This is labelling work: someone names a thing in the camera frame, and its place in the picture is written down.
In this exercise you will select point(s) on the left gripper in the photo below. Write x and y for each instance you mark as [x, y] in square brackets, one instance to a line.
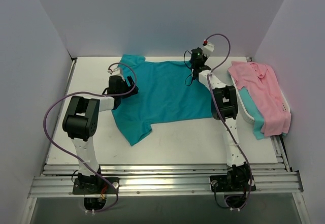
[130, 87]

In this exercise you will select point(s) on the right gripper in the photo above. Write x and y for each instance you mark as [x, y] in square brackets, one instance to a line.
[197, 52]

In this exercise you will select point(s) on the teal t-shirt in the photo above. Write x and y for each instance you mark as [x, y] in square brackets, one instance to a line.
[163, 97]

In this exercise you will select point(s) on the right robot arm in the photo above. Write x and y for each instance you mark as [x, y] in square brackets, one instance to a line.
[224, 107]

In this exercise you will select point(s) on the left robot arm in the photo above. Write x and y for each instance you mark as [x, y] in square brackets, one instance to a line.
[81, 121]

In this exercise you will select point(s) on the pink polo shirt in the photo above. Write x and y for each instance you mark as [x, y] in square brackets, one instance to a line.
[256, 77]

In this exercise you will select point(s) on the light teal shirt in basket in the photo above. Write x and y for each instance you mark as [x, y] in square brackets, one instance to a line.
[256, 118]

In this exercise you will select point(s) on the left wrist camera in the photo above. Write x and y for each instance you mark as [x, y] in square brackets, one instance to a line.
[116, 72]

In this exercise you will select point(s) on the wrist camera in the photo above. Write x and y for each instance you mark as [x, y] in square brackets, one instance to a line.
[207, 48]
[116, 72]

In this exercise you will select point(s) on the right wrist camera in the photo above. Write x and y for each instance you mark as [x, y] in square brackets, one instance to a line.
[207, 48]

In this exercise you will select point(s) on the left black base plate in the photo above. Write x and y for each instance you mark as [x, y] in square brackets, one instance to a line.
[95, 186]

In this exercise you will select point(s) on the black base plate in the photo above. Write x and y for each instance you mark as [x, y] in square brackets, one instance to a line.
[218, 183]
[95, 186]

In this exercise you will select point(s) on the aluminium rail frame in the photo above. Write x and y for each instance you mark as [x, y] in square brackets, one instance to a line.
[165, 180]

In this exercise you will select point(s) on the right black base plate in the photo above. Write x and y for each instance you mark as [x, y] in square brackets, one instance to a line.
[218, 183]

